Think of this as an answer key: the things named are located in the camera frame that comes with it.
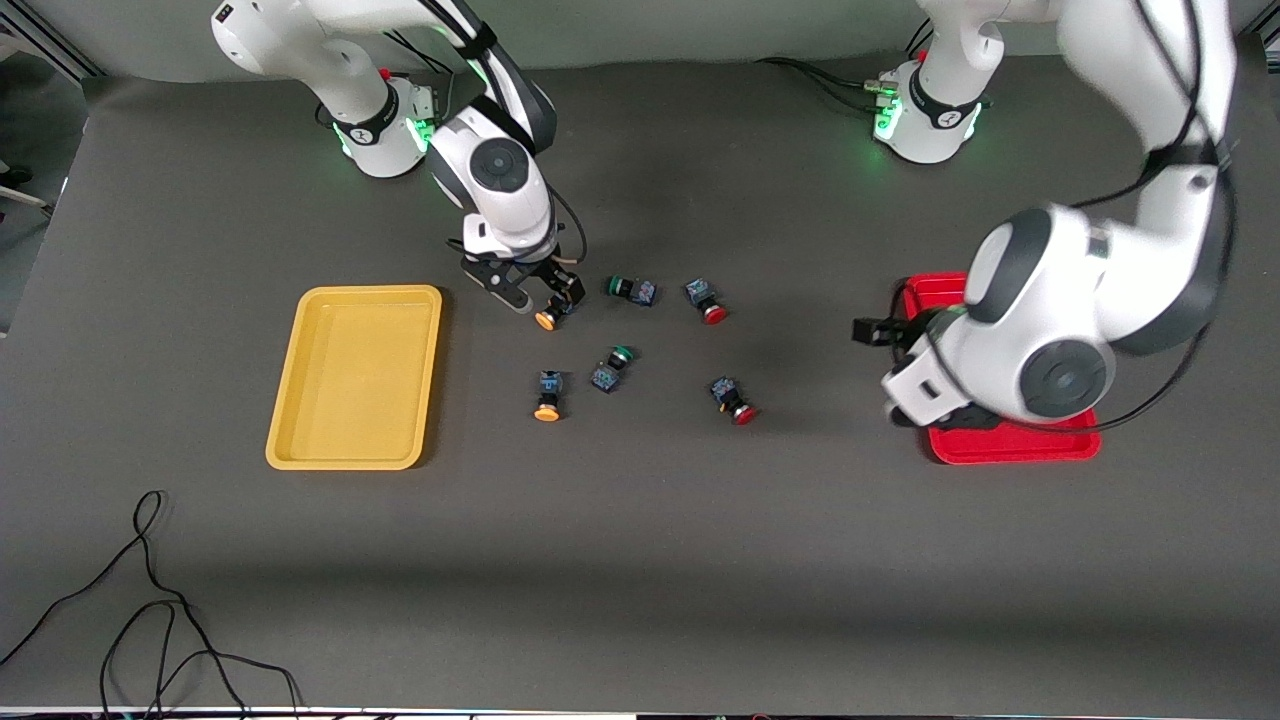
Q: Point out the yellow push button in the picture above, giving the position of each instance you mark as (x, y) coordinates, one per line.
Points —
(546, 320)
(547, 410)

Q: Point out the grey aluminium frame rail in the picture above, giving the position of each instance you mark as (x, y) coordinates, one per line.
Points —
(45, 45)

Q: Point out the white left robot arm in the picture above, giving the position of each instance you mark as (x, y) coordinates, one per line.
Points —
(1080, 300)

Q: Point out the red plastic tray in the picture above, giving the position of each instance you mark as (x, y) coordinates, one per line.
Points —
(1000, 447)

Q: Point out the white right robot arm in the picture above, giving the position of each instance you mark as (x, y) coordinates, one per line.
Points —
(300, 40)

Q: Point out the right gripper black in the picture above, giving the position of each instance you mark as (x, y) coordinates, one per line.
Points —
(541, 272)

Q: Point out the red push button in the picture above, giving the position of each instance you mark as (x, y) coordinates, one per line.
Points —
(712, 314)
(742, 413)

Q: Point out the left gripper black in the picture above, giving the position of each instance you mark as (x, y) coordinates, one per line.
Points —
(912, 335)

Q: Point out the dark grey table mat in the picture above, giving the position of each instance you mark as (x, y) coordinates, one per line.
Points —
(640, 560)

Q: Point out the green push button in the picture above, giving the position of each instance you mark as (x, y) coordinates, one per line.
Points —
(640, 292)
(605, 378)

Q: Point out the yellow plastic tray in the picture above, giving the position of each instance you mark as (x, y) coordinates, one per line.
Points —
(355, 380)

